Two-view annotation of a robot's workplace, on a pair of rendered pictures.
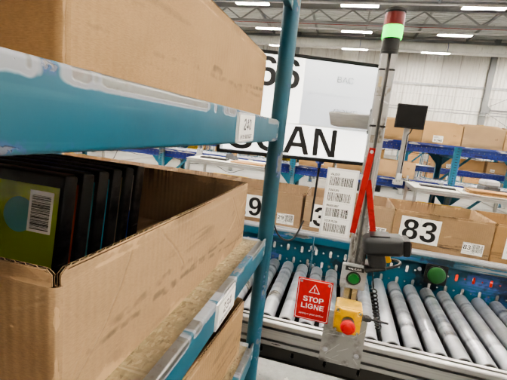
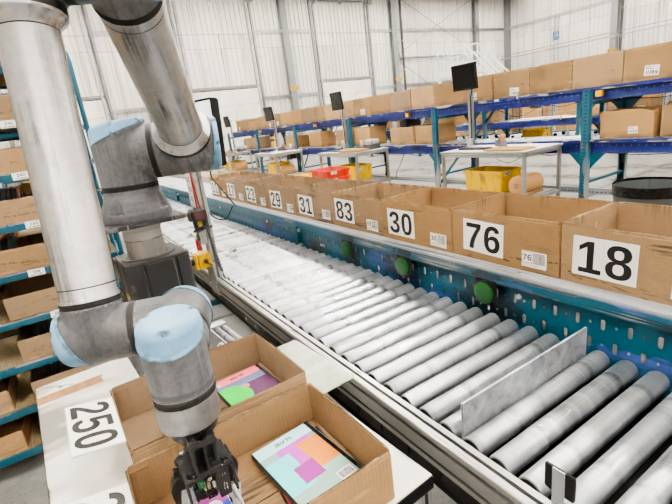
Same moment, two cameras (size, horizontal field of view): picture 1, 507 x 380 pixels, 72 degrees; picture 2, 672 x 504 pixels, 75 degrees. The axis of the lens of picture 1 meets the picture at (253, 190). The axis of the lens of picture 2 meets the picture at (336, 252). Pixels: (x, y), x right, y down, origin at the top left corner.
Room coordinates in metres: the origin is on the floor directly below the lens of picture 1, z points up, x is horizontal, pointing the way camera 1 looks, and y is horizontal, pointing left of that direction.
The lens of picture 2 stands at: (-0.03, -2.15, 1.39)
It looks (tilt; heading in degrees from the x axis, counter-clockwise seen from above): 17 degrees down; 46
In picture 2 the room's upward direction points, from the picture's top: 7 degrees counter-clockwise
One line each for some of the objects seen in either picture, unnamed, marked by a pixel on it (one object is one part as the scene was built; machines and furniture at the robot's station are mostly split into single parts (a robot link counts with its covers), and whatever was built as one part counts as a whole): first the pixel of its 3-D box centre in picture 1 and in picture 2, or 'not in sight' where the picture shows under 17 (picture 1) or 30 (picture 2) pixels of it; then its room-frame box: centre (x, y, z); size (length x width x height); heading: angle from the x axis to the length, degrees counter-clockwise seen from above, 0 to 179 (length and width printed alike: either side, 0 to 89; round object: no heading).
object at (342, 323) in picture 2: not in sight; (371, 314); (1.02, -1.21, 0.72); 0.52 x 0.05 x 0.05; 167
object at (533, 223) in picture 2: not in sight; (528, 230); (1.39, -1.61, 0.96); 0.39 x 0.29 x 0.17; 77
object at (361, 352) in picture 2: not in sight; (408, 332); (0.97, -1.40, 0.72); 0.52 x 0.05 x 0.05; 167
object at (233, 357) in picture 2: not in sight; (210, 398); (0.36, -1.27, 0.80); 0.38 x 0.28 x 0.10; 168
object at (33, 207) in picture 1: (18, 226); (4, 204); (0.32, 0.22, 1.21); 0.19 x 0.13 x 0.14; 77
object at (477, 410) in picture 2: not in sight; (530, 378); (0.87, -1.81, 0.76); 0.46 x 0.01 x 0.09; 167
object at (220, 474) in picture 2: not in sight; (201, 454); (0.19, -1.58, 0.93); 0.09 x 0.08 x 0.12; 76
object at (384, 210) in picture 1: (346, 212); (335, 200); (1.66, -0.47, 0.97); 0.39 x 0.29 x 0.17; 77
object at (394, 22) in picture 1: (393, 26); not in sight; (0.96, -0.31, 1.62); 0.05 x 0.05 x 0.06
